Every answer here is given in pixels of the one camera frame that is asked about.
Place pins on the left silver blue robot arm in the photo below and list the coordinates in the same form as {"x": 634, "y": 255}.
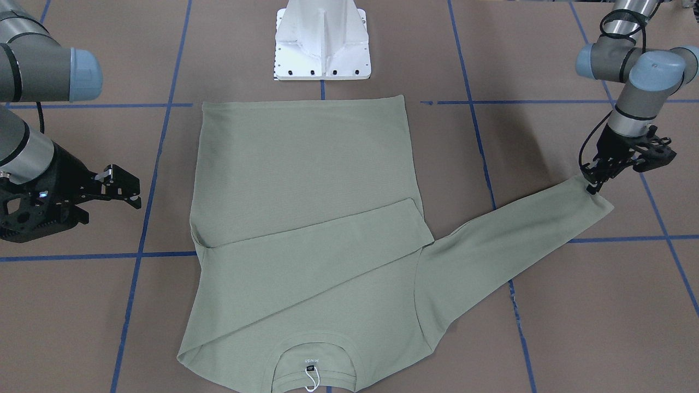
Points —
{"x": 649, "y": 76}

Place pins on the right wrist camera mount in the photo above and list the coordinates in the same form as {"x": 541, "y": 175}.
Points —
{"x": 29, "y": 215}

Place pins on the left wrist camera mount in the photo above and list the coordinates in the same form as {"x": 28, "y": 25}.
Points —
{"x": 652, "y": 152}

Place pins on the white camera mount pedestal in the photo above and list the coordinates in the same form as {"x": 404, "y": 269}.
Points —
{"x": 321, "y": 40}

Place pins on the olive green long-sleeve shirt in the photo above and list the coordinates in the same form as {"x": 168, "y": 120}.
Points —
{"x": 317, "y": 266}

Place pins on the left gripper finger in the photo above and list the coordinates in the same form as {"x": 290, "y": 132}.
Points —
{"x": 598, "y": 173}
{"x": 596, "y": 181}

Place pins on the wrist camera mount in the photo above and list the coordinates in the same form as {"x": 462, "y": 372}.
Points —
{"x": 652, "y": 152}
{"x": 29, "y": 215}

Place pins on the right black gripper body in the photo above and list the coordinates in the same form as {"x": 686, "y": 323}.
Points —
{"x": 64, "y": 170}

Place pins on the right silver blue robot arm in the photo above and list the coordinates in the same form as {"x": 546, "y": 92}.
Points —
{"x": 36, "y": 68}

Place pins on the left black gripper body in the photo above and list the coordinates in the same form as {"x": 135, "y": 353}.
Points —
{"x": 612, "y": 146}

